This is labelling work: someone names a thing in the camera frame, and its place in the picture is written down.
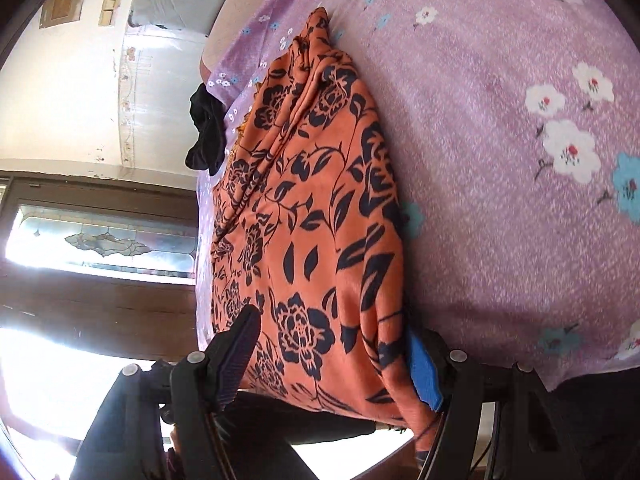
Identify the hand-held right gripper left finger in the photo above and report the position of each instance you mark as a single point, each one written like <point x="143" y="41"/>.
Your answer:
<point x="239" y="357"/>

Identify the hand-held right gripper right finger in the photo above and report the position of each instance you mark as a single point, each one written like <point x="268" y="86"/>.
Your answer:
<point x="425" y="375"/>

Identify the orange black floral cloth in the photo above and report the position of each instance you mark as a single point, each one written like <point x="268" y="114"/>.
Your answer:
<point x="320" y="220"/>

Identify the brown wooden door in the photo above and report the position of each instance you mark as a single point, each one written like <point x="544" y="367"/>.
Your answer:
<point x="100" y="310"/>

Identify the person's dark clothing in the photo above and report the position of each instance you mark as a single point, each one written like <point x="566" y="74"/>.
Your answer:
<point x="600" y="425"/>

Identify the stained glass door pane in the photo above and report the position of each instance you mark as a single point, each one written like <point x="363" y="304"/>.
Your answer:
<point x="100" y="240"/>

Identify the purple floral bedsheet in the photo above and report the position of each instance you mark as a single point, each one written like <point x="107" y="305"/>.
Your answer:
<point x="490" y="185"/>

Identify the beige light switch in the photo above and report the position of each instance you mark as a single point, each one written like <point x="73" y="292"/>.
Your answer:
<point x="110" y="7"/>

